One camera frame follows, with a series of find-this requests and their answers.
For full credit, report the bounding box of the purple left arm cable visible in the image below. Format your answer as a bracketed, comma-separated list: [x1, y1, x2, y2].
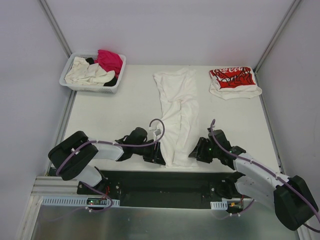
[55, 118, 166, 213]

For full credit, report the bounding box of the left white cable duct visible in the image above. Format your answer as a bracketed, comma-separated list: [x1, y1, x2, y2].
[42, 196, 120, 208]

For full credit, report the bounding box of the cream shirt in basket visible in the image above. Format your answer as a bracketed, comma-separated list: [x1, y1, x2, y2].
[64, 56, 115, 86]

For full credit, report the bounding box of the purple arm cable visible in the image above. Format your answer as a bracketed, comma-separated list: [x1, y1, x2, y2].
[209, 118, 320, 233]
[55, 118, 166, 213]

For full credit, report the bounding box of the Coca-Cola print t-shirt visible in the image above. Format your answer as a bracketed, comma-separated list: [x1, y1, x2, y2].
[209, 66, 262, 100]

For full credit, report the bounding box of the aluminium frame post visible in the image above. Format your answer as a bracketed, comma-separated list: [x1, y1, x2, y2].
[37, 0, 72, 57]
[253, 0, 303, 75]

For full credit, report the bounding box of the aluminium extrusion rail left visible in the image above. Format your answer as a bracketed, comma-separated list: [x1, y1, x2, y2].
[31, 175, 83, 196]

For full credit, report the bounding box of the aluminium frame post left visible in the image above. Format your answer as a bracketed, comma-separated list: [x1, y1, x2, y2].
[37, 0, 72, 57]

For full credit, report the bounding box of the pink garment in basket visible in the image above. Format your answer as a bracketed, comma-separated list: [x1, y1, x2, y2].
[94, 49, 123, 77]

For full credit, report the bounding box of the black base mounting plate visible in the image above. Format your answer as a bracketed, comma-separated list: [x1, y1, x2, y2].
[76, 168, 256, 210]

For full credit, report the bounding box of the black garment in basket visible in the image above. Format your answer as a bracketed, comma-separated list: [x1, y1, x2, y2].
[85, 57, 118, 87]

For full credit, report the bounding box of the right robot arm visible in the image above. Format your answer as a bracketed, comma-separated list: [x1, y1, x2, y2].
[189, 129, 320, 231]

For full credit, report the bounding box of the aluminium frame post right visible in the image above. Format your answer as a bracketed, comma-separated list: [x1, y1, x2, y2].
[253, 0, 303, 75]

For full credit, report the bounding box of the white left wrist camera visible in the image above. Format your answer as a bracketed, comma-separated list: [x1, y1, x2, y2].
[149, 127, 162, 141]

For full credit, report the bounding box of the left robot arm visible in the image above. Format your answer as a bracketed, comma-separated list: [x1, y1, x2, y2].
[48, 127, 166, 195]

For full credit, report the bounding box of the white cable duct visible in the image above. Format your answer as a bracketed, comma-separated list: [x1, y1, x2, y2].
[210, 201, 228, 211]
[42, 196, 120, 208]

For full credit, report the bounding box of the plain white t-shirt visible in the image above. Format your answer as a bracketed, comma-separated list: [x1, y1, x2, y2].
[153, 68, 200, 168]

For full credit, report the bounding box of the right white cable duct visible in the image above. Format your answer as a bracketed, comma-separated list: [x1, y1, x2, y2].
[210, 201, 228, 211]

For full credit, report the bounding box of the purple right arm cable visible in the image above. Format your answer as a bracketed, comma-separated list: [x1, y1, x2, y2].
[209, 118, 320, 233]

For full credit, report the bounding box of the white plastic laundry basket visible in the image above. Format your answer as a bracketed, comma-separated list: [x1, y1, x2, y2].
[59, 51, 127, 94]

